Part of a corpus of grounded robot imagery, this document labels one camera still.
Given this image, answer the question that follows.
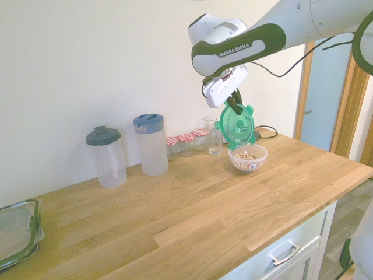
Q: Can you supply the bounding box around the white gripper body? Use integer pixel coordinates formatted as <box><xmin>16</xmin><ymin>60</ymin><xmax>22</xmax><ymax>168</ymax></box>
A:
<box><xmin>202</xmin><ymin>64</ymin><xmax>250</xmax><ymax>110</ymax></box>

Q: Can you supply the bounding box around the green round container lid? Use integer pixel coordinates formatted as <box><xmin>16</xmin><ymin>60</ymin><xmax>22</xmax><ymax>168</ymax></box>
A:
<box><xmin>214</xmin><ymin>103</ymin><xmax>258</xmax><ymax>147</ymax></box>

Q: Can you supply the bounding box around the jar with red checked lid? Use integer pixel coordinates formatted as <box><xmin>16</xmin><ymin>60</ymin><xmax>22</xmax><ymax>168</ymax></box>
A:
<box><xmin>191</xmin><ymin>128</ymin><xmax>209</xmax><ymax>152</ymax></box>
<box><xmin>177</xmin><ymin>133</ymin><xmax>195</xmax><ymax>158</ymax></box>
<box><xmin>166</xmin><ymin>136</ymin><xmax>179</xmax><ymax>162</ymax></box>

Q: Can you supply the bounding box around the clear food bowl with nuts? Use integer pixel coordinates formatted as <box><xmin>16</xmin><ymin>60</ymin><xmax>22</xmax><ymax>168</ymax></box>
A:
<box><xmin>227</xmin><ymin>144</ymin><xmax>269</xmax><ymax>176</ymax></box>

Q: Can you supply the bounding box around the clear pitcher with blue lid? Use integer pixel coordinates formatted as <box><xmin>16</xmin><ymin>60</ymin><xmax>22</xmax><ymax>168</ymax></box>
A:
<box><xmin>132</xmin><ymin>113</ymin><xmax>170</xmax><ymax>177</ymax></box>

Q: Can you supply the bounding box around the clear pitcher with dark lid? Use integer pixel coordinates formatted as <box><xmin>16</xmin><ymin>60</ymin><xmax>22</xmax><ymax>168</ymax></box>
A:
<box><xmin>85</xmin><ymin>125</ymin><xmax>128</xmax><ymax>189</ymax></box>

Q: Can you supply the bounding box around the rectangular container with clip lid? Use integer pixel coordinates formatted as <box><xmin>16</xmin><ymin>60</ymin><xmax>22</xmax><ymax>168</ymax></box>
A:
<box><xmin>0</xmin><ymin>198</ymin><xmax>45</xmax><ymax>271</ymax></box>

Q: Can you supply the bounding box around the clear drinking glass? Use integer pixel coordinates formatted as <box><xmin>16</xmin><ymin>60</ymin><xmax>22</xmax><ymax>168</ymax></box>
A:
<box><xmin>202</xmin><ymin>115</ymin><xmax>219</xmax><ymax>138</ymax></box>
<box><xmin>207</xmin><ymin>131</ymin><xmax>224</xmax><ymax>156</ymax></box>

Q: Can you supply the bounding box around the white cabinet drawer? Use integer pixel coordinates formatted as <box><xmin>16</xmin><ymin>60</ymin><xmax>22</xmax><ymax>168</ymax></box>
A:
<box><xmin>217</xmin><ymin>199</ymin><xmax>339</xmax><ymax>280</ymax></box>

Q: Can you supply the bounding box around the black cable on counter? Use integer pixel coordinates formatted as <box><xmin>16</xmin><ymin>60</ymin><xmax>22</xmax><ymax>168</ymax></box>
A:
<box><xmin>256</xmin><ymin>125</ymin><xmax>280</xmax><ymax>139</ymax></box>

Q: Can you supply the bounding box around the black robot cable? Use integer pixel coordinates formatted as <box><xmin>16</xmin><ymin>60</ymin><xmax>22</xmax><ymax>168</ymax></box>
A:
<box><xmin>249</xmin><ymin>35</ymin><xmax>355</xmax><ymax>78</ymax></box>

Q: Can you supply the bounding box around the glass door with wooden frame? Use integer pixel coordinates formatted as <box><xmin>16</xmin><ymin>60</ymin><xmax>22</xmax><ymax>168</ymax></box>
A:
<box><xmin>293</xmin><ymin>34</ymin><xmax>373</xmax><ymax>169</ymax></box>

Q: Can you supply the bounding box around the silver drawer handle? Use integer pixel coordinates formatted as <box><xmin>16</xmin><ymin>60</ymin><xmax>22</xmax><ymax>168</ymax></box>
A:
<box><xmin>269</xmin><ymin>243</ymin><xmax>302</xmax><ymax>267</ymax></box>

